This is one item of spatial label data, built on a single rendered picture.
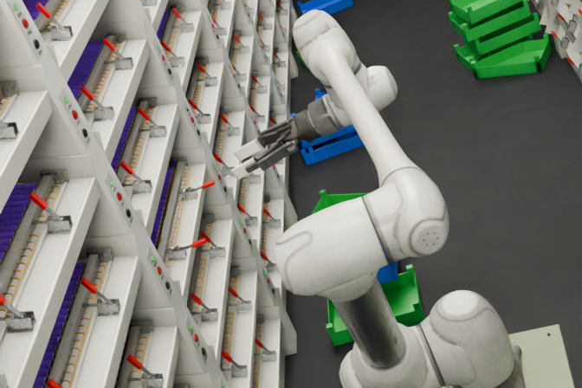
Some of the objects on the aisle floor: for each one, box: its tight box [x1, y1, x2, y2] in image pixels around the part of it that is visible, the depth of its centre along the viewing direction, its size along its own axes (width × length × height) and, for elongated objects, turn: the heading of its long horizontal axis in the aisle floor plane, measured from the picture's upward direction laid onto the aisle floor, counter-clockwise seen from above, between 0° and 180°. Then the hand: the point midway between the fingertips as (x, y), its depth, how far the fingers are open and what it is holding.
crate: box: [327, 264, 425, 346], centre depth 296 cm, size 30×20×8 cm
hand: (243, 160), depth 224 cm, fingers open, 8 cm apart
